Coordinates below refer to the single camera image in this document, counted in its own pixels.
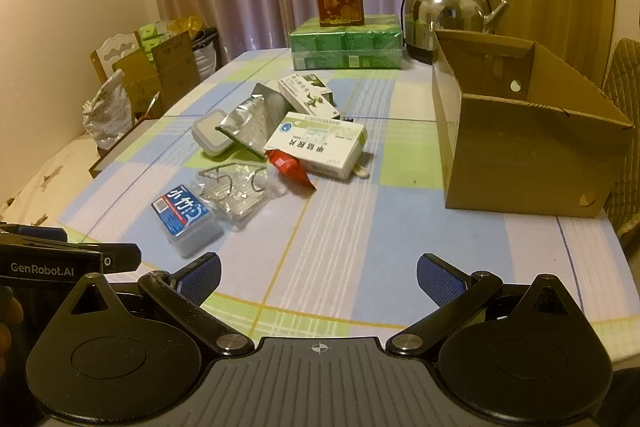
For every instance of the clear plastic hook package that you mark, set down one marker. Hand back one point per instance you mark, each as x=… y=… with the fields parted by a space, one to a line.
x=235 y=197

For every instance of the silver foil pouch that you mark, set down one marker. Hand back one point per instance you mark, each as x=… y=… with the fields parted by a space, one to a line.
x=250 y=122

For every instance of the blue label plastic box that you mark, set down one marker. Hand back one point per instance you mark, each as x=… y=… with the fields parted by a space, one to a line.
x=185 y=219

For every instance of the white square box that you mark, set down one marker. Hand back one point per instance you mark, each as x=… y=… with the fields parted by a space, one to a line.
x=212 y=134

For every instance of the checked tablecloth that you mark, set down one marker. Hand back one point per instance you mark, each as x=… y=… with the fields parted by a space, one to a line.
x=350 y=232

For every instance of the red packet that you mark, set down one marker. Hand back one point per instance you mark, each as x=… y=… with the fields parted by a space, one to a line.
x=287 y=167

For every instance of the quilted chair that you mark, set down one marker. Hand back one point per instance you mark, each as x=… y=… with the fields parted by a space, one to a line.
x=627 y=107

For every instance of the person's left hand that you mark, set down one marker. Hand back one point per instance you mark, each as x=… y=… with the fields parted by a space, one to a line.
x=6 y=337

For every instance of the stack of green boxes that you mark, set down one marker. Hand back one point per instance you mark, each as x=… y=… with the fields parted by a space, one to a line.
x=152 y=37

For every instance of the wrapped pack of green tissues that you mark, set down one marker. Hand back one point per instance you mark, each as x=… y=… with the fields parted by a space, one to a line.
x=345 y=44

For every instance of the stainless steel kettle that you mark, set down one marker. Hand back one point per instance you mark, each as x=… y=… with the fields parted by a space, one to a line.
x=440 y=7

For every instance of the small green medicine box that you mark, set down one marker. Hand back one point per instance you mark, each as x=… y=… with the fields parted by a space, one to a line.
x=316 y=82

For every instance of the long white bird-print box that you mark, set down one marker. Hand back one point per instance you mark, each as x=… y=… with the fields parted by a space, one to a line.
x=307 y=99

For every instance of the white carved chair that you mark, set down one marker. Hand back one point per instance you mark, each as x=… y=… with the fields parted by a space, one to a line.
x=117 y=47

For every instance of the yellow plastic bag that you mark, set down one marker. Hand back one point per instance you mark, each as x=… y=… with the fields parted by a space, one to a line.
x=185 y=27

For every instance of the crumpled silver foil bag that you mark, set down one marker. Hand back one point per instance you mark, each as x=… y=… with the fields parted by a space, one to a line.
x=107 y=112

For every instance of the brown carton with flaps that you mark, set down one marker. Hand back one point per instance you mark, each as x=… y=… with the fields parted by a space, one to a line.
x=172 y=62

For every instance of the cream speckled spoon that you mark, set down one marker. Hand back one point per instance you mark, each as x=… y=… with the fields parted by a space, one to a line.
x=361 y=172

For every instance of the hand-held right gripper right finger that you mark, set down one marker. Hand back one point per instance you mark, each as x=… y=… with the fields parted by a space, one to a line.
x=440 y=279

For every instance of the white medicine box green label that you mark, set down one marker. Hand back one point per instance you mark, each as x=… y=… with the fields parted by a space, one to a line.
x=315 y=144

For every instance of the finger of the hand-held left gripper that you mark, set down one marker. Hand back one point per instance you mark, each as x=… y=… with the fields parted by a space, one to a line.
x=35 y=233
x=122 y=257

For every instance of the black and white bag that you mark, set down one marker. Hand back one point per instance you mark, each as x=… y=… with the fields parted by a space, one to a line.
x=207 y=57

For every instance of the large cardboard box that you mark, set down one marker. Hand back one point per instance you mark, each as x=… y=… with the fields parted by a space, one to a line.
x=525 y=157

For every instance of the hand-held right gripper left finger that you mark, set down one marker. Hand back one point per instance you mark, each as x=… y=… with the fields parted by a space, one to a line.
x=200 y=279

